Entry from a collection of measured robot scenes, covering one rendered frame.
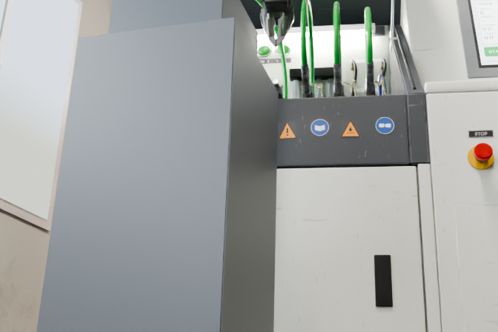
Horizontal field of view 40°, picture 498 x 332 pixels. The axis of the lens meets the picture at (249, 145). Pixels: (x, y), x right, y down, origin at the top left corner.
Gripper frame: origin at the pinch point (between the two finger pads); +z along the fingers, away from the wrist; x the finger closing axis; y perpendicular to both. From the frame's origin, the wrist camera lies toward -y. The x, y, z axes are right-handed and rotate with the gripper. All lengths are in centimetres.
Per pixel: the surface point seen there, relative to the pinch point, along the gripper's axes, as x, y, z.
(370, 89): 24.1, 1.4, 15.3
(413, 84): 32.9, 17.9, 22.5
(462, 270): 40, 22, 64
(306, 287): 10, 22, 68
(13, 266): -150, -158, 27
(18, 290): -149, -165, 38
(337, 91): 15.8, 1.1, 15.4
